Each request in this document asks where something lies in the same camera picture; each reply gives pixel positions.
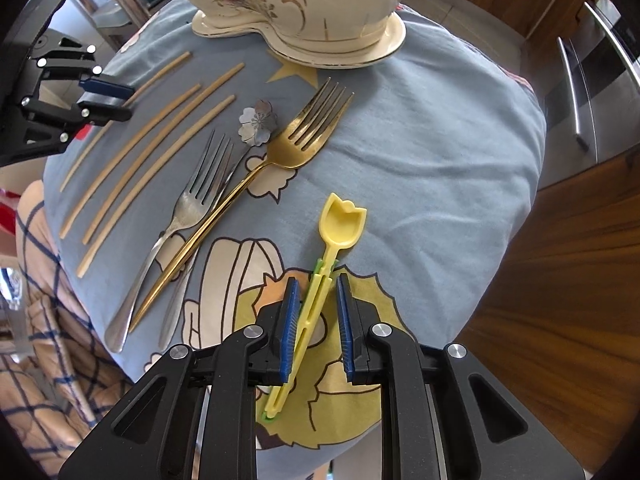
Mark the stainless steel oven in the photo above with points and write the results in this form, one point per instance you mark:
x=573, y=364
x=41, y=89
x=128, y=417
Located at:
x=587, y=83

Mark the gold fork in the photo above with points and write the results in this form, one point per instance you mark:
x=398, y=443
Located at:
x=293, y=148

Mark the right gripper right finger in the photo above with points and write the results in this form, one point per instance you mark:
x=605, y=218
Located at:
x=362, y=363

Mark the white ceramic utensil holder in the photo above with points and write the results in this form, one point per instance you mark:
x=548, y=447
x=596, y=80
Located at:
x=329, y=34

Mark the blue cartoon tablecloth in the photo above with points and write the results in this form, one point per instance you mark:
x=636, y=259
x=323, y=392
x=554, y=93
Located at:
x=442, y=146

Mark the silver fork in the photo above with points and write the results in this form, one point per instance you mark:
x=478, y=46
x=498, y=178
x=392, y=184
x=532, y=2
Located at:
x=193, y=204

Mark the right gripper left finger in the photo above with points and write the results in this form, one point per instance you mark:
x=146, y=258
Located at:
x=274, y=361

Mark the silver flower spoon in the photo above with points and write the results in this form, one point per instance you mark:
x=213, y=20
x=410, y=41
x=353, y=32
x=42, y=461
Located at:
x=257, y=124

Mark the yellow tulip plastic spoon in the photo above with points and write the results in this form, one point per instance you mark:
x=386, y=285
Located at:
x=341, y=224

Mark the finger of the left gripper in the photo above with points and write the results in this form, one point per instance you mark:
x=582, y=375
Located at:
x=104, y=87
x=105, y=112

